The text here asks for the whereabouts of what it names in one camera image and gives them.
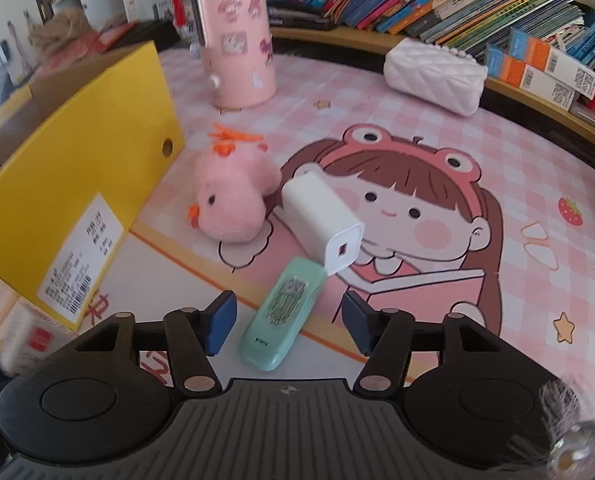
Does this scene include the pink cylindrical sticker container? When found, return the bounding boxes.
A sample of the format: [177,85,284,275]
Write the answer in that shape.
[188,0,279,110]

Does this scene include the white quilted purse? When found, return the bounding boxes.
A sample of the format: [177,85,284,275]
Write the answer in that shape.
[383,37,487,117]

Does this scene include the white power adapter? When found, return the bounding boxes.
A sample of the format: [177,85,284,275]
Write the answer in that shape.
[281,170,366,277]

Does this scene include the white packet with red mark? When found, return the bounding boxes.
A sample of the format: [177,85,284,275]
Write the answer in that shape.
[0,299,79,377]

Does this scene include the yellow cardboard box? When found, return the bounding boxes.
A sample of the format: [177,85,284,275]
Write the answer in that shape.
[0,40,186,332]

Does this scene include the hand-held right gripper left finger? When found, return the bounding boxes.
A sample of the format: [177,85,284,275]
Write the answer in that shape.
[74,290,239,398]

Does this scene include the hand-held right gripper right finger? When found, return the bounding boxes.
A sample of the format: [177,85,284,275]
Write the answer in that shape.
[341,290,507,398]

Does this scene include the row of colourful books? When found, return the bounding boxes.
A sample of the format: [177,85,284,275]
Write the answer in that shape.
[265,0,595,111]

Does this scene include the white box with red label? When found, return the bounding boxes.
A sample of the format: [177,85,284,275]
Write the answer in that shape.
[122,0,151,24]

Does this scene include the brown crumpled cloth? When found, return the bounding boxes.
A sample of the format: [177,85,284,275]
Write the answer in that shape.
[28,9,92,57]

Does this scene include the orange and blue boxes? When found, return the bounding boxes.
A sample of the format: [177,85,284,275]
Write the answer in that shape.
[486,27,595,112]

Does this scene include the pink checked cartoon table mat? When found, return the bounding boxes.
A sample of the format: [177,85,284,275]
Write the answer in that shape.
[0,42,595,411]

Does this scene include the pink chick plush toy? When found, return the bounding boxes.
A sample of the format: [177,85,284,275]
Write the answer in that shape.
[186,125,282,244]

